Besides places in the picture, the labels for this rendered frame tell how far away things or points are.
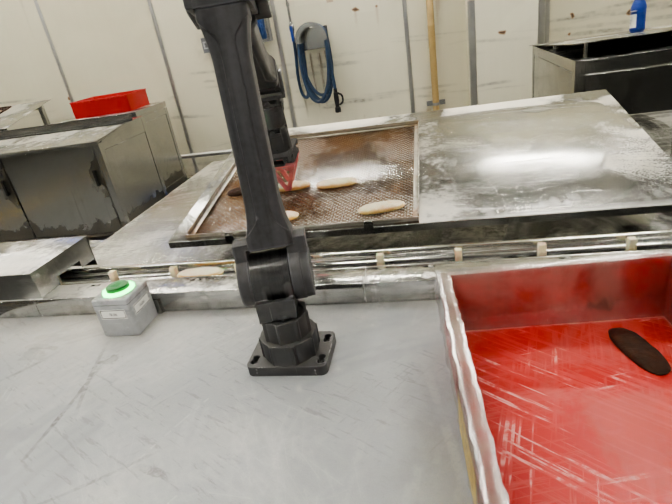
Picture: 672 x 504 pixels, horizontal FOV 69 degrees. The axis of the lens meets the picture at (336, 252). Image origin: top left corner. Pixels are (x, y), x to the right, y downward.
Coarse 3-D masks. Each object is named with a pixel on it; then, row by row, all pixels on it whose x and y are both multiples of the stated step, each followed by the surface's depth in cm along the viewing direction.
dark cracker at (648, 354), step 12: (612, 336) 66; (624, 336) 65; (636, 336) 64; (624, 348) 63; (636, 348) 62; (648, 348) 62; (636, 360) 61; (648, 360) 60; (660, 360) 60; (660, 372) 59
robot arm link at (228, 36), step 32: (192, 0) 57; (224, 0) 57; (224, 32) 58; (224, 64) 59; (224, 96) 60; (256, 96) 61; (256, 128) 62; (256, 160) 63; (256, 192) 64; (256, 224) 65; (288, 224) 67; (288, 256) 67
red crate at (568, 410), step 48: (480, 336) 71; (528, 336) 69; (576, 336) 68; (480, 384) 62; (528, 384) 61; (576, 384) 60; (624, 384) 58; (528, 432) 54; (576, 432) 53; (624, 432) 52; (528, 480) 49; (576, 480) 48; (624, 480) 47
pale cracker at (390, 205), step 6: (372, 204) 103; (378, 204) 102; (384, 204) 102; (390, 204) 101; (396, 204) 101; (402, 204) 101; (360, 210) 102; (366, 210) 101; (372, 210) 101; (378, 210) 101; (384, 210) 101; (390, 210) 101
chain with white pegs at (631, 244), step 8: (632, 240) 80; (456, 248) 87; (544, 248) 83; (632, 248) 81; (376, 256) 89; (456, 256) 87; (384, 264) 91; (112, 272) 101; (176, 272) 99; (112, 280) 102
